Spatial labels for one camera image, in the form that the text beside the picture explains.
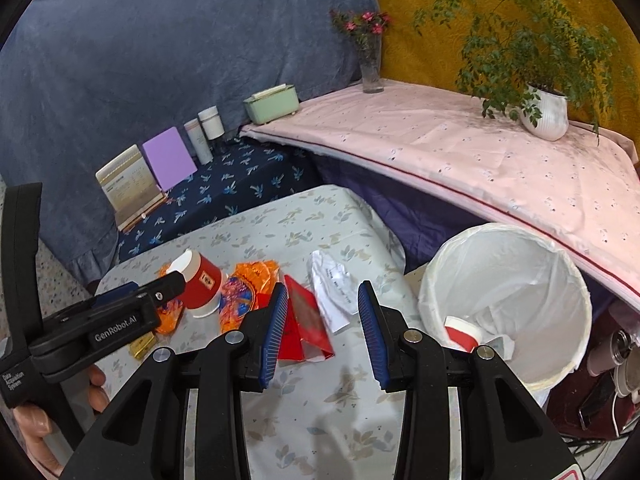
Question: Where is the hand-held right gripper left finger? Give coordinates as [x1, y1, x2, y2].
[60, 281, 291, 480]

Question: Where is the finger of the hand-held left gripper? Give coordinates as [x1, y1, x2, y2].
[125, 271, 187, 317]
[75, 281, 141, 313]

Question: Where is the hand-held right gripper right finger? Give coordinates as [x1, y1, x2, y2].
[357, 280, 576, 480]

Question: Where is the red paper cup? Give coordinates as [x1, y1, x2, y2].
[169, 249, 228, 319]
[444, 316, 481, 354]

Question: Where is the white lined trash bin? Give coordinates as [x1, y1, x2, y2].
[417, 222, 594, 407]

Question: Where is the person's left hand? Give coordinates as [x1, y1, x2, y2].
[12, 364, 110, 478]

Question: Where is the orange snack wrapper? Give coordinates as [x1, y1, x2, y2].
[219, 259, 281, 335]
[154, 264, 187, 337]

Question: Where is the gold cigarette box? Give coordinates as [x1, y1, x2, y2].
[129, 332, 157, 361]

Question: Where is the white paper receipt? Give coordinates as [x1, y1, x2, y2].
[310, 250, 362, 335]

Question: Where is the leaf-print tablecloth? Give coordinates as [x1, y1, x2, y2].
[92, 184, 551, 480]

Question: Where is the beige open book box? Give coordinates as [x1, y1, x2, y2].
[95, 144, 169, 234]

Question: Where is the dark purple cloth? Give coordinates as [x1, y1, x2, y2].
[310, 152, 507, 277]

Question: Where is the purple card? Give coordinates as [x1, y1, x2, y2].
[141, 126, 199, 194]

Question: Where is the navy leaf-print cloth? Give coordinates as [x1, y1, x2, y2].
[117, 137, 322, 264]

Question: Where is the white tube bottle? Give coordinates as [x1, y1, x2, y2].
[183, 118, 214, 165]

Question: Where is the white jar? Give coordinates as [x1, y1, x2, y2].
[197, 105, 225, 142]

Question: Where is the pink dotted cloth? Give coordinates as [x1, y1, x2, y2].
[239, 79, 640, 314]

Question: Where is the green tissue box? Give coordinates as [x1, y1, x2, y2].
[243, 82, 301, 126]

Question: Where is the pink bottle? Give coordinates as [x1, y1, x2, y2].
[586, 342, 621, 377]

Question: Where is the black smartphone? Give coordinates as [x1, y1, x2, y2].
[577, 370, 617, 431]

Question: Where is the blue-grey blanket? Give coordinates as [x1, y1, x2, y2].
[0, 0, 382, 287]

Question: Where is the glass jar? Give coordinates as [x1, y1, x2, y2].
[611, 327, 640, 362]

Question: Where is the glass vase with red flowers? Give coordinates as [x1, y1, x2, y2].
[330, 9, 392, 95]

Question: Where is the yellow patterned cloth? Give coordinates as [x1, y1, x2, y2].
[362, 0, 640, 162]

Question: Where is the green plant in white pot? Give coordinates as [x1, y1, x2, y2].
[412, 0, 622, 142]

